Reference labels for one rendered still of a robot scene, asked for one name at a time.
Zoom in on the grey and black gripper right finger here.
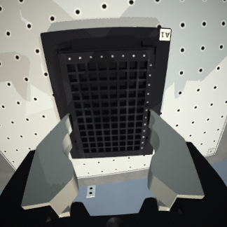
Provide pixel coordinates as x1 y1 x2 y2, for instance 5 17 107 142
147 109 227 227

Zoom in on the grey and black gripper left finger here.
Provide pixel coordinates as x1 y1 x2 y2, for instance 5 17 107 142
0 113 79 227

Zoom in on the black well plate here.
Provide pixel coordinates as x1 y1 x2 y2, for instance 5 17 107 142
57 47 155 158

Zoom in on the light grey rectangular base plate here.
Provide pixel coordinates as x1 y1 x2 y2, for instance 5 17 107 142
0 0 227 179

